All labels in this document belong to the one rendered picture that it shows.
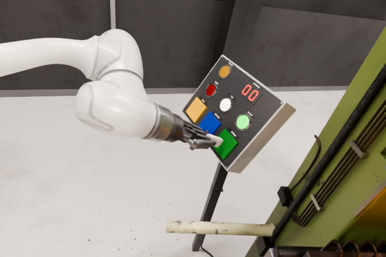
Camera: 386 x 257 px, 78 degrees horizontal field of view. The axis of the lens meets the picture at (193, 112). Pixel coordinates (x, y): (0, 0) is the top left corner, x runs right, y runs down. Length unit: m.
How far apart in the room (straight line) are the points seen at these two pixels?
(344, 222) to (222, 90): 0.52
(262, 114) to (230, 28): 1.89
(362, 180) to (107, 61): 0.68
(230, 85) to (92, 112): 0.52
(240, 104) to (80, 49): 0.50
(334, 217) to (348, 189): 0.10
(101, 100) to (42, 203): 1.51
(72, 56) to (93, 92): 0.14
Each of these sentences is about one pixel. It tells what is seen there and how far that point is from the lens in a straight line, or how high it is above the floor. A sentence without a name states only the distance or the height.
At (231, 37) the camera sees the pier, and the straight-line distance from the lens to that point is 2.61.
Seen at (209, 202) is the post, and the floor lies 0.51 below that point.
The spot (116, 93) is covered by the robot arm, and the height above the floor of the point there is 1.26.
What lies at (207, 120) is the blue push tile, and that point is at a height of 1.02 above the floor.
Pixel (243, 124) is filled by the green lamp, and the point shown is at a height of 1.09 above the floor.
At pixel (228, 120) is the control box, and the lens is 0.81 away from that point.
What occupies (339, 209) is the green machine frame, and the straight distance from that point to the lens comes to 0.82.
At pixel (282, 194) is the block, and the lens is 1.01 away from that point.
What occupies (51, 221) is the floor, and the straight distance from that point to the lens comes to 1.84.
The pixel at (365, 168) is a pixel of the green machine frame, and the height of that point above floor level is 1.14.
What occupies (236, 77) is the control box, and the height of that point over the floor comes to 1.17.
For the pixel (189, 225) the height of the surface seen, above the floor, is 0.64.
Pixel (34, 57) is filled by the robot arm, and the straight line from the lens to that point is 0.57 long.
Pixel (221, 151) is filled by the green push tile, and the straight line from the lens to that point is 0.79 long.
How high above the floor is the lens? 1.52
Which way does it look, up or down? 35 degrees down
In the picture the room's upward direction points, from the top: 11 degrees clockwise
